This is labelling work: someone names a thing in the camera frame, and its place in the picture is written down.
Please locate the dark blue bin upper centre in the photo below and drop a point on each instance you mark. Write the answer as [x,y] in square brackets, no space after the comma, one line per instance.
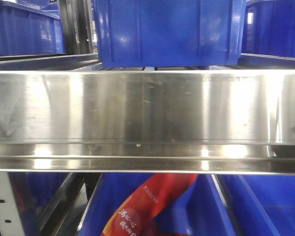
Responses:
[166,33]

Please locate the dark blue bin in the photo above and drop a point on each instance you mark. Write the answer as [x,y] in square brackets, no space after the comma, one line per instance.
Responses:
[199,211]
[263,205]
[30,27]
[269,28]
[166,33]

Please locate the dark blue bin lower centre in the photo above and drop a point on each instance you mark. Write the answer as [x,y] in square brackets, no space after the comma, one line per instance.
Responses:
[199,211]

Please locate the dark blue bin lower right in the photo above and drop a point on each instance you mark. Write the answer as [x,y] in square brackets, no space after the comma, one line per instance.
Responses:
[263,205]

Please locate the dark blue bin upper left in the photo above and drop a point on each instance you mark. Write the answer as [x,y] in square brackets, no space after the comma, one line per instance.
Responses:
[30,27]

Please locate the dark blue bin upper right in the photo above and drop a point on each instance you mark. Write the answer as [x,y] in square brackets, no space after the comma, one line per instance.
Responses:
[269,28]

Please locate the red snack package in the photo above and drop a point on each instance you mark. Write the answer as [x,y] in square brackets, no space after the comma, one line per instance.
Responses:
[146,202]

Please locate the perforated grey rack upright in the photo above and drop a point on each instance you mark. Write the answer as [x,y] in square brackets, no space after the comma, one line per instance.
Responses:
[10,218]

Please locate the stainless steel shelf rail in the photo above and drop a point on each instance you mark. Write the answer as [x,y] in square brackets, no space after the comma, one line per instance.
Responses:
[212,121]

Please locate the dark metal shelf frame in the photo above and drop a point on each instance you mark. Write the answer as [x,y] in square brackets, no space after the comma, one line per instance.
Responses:
[79,42]

